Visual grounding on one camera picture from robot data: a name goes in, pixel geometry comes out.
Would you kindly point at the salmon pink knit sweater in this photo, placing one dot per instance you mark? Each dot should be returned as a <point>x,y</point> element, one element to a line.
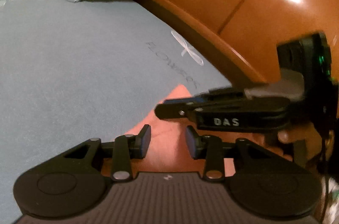
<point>168,151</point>

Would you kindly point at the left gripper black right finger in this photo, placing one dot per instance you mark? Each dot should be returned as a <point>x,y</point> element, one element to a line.
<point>246,155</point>

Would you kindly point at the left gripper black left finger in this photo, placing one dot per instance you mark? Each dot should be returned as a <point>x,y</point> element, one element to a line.
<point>114,158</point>

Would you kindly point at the blue patterned bed sheet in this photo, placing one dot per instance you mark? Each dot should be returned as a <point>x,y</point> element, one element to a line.
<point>72,71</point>

